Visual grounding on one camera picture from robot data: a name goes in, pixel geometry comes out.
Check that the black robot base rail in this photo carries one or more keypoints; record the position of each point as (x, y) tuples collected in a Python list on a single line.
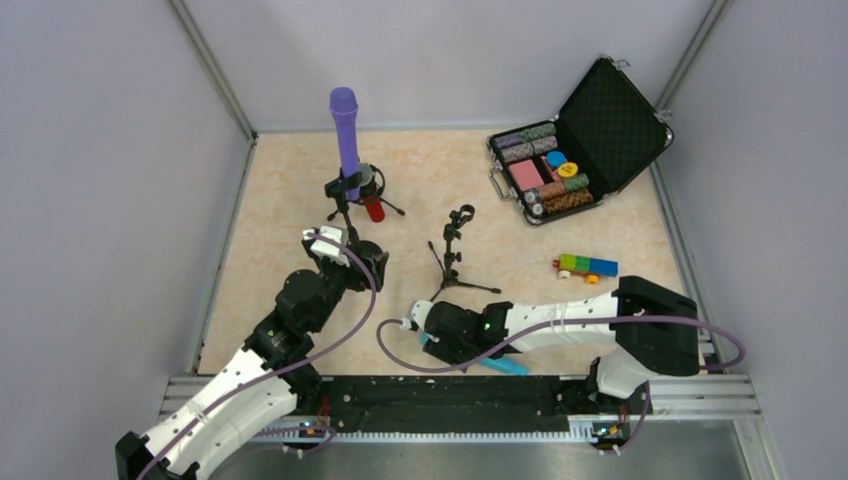
[(460, 404)]

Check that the yellow round dealer chip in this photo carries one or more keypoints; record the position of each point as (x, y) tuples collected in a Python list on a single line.
[(568, 170)]

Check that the black tripod mic stand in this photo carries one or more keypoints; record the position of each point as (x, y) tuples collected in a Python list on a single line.
[(451, 232)]

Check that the blue round dealer chip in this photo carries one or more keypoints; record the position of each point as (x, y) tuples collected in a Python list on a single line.
[(555, 159)]

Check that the red toy car base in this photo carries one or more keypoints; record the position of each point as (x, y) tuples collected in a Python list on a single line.
[(555, 264)]

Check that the blue toy brick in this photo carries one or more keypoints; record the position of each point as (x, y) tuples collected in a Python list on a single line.
[(603, 268)]

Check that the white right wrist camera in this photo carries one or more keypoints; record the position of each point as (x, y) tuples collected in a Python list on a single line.
[(416, 316)]

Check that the shock mount tripod stand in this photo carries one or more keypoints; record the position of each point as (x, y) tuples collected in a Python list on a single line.
[(338, 189)]

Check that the black poker chip case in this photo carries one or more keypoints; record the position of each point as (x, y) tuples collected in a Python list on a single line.
[(606, 126)]

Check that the green chip stack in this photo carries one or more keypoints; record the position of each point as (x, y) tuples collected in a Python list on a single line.
[(576, 182)]

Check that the orange black chip stack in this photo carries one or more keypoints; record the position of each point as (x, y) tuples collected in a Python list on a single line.
[(561, 203)]

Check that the purple chip stack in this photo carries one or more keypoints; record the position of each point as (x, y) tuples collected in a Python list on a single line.
[(509, 140)]

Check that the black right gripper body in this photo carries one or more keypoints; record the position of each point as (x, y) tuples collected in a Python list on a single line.
[(444, 340)]

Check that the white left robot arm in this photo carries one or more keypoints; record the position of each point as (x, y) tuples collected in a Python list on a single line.
[(271, 374)]

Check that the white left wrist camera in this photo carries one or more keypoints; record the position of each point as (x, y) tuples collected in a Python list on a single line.
[(325, 243)]

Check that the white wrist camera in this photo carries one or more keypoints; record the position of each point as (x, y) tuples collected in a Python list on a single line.
[(416, 316), (325, 243)]

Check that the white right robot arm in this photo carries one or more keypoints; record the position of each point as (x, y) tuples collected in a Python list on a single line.
[(628, 318)]

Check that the red white chip stack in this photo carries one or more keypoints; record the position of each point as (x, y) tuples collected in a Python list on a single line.
[(544, 192)]

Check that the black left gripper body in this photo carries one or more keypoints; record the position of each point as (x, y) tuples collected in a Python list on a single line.
[(370, 266)]

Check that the purple toy microphone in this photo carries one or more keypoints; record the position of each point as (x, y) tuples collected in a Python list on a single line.
[(344, 110)]

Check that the black round base stand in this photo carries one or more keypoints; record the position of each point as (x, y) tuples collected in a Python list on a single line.
[(369, 253)]

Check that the red glitter microphone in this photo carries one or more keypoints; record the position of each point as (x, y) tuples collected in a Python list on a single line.
[(371, 187)]

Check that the cyan toy microphone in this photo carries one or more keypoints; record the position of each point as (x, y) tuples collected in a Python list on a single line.
[(505, 365)]

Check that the red playing card deck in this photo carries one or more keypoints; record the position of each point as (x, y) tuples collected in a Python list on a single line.
[(525, 175)]

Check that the lime green toy brick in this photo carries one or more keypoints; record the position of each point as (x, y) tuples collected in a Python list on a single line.
[(567, 262)]

